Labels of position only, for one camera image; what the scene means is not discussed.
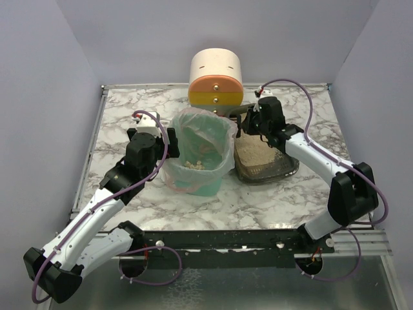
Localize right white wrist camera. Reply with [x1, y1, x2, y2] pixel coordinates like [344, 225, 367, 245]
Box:
[254, 87, 274, 99]

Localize green bucket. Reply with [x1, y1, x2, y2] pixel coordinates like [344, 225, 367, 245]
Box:
[167, 111, 227, 197]

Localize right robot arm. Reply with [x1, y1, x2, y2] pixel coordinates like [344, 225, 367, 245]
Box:
[241, 96, 378, 240]

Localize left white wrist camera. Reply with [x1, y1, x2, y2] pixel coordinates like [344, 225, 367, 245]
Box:
[132, 112, 161, 138]

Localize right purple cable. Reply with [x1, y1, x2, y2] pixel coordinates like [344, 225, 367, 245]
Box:
[257, 78, 390, 282]

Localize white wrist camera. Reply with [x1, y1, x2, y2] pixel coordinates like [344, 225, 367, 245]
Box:
[132, 112, 161, 138]
[254, 87, 274, 99]

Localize clumped litter lump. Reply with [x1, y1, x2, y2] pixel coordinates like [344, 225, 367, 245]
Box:
[184, 160, 205, 171]

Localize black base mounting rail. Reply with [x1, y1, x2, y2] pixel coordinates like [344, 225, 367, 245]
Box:
[119, 229, 334, 273]

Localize purple cable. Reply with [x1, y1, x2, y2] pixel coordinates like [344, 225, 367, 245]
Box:
[31, 110, 182, 304]
[257, 78, 390, 282]

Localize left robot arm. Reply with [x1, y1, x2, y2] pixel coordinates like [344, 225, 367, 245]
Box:
[23, 128, 179, 304]

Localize dark litter box tray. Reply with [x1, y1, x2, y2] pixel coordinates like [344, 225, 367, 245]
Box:
[234, 129, 299, 185]

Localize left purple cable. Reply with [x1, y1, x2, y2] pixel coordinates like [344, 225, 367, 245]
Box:
[31, 110, 182, 304]

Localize round three-drawer storage box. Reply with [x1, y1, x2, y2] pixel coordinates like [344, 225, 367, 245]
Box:
[188, 48, 244, 115]

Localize clear plastic bag liner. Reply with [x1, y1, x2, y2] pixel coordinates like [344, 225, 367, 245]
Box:
[163, 108, 238, 195]

